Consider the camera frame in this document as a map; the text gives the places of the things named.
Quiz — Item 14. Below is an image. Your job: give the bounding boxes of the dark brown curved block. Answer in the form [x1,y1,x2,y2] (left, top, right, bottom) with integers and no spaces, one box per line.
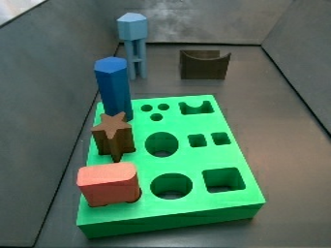
[180,50,230,79]

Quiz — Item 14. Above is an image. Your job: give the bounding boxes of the green shape sorter board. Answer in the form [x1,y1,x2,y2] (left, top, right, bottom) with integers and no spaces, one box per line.
[76,95,265,238]

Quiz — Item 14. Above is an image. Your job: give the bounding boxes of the red rounded block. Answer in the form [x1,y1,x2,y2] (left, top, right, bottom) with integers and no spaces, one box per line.
[76,162,141,207]

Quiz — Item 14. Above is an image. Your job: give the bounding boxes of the brown star block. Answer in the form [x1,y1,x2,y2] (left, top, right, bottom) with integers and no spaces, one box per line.
[90,111,136,163]

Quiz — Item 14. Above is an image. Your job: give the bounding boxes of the dark blue pentagon block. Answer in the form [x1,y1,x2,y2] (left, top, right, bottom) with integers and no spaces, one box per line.
[94,57,133,121]

